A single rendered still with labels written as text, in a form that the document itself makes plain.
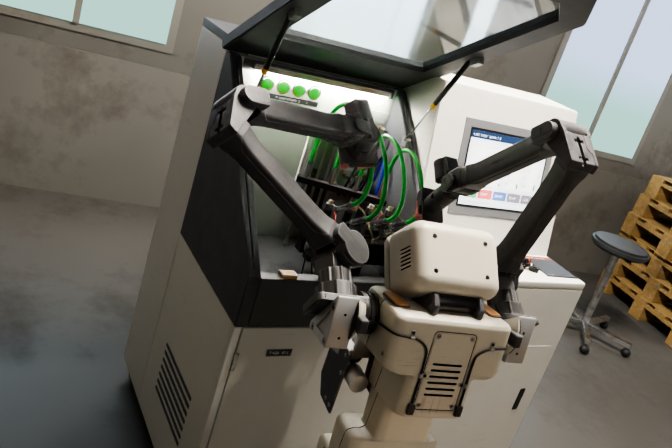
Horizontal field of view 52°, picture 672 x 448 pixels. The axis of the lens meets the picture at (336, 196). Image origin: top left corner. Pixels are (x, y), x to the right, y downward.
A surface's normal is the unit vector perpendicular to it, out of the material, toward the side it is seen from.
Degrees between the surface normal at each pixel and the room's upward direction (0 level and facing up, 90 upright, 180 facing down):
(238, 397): 90
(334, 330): 82
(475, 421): 90
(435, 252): 48
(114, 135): 90
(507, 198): 76
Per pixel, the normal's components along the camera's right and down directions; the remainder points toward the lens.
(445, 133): 0.50, 0.19
